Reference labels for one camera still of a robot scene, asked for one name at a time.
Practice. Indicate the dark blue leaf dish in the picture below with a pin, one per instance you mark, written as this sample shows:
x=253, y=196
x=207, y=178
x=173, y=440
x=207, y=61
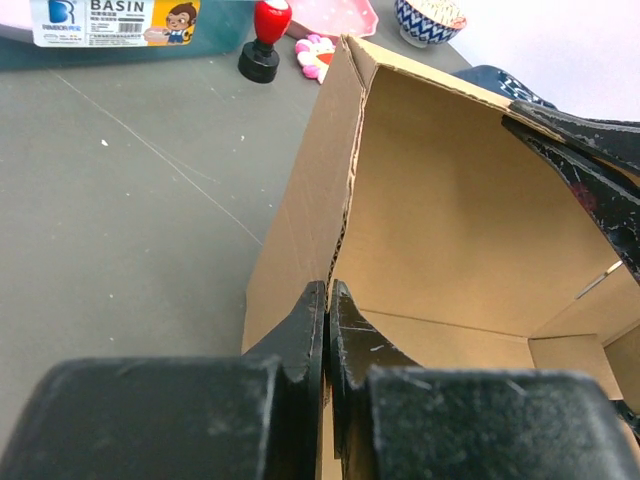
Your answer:
x=501, y=82

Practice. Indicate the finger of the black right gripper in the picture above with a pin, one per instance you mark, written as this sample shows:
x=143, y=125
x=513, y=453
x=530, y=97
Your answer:
x=598, y=160

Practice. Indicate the red black stamp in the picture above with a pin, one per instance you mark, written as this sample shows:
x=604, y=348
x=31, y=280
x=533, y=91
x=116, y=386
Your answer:
x=258, y=60

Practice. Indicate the pink polka dot plate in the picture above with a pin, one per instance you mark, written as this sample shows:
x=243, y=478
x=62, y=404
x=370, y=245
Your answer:
x=332, y=18

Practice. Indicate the teal plastic basin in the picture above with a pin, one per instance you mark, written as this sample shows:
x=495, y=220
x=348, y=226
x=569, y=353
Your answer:
x=43, y=34

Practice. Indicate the pink flower toy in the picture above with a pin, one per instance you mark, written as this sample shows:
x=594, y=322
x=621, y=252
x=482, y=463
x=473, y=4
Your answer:
x=314, y=55

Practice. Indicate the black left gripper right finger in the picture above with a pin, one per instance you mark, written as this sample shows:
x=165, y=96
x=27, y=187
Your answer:
x=395, y=419

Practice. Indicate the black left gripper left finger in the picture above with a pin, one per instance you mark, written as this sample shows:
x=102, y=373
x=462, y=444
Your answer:
x=253, y=416

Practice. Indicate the brown cardboard box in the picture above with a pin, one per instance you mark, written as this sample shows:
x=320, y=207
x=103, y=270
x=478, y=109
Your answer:
x=457, y=242

